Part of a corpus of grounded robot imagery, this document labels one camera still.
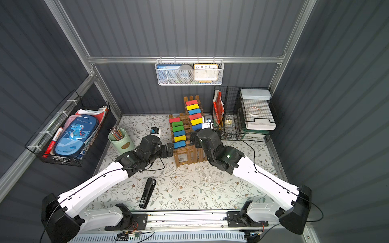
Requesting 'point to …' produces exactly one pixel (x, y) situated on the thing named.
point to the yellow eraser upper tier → (192, 107)
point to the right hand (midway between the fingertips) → (205, 129)
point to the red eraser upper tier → (193, 102)
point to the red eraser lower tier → (173, 120)
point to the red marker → (52, 143)
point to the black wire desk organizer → (233, 127)
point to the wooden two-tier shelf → (187, 155)
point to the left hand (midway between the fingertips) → (167, 146)
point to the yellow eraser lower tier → (180, 138)
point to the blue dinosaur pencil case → (78, 130)
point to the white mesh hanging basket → (192, 82)
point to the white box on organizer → (259, 97)
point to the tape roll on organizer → (255, 115)
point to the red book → (218, 107)
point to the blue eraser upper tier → (194, 111)
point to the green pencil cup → (123, 145)
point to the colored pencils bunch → (116, 132)
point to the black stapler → (150, 187)
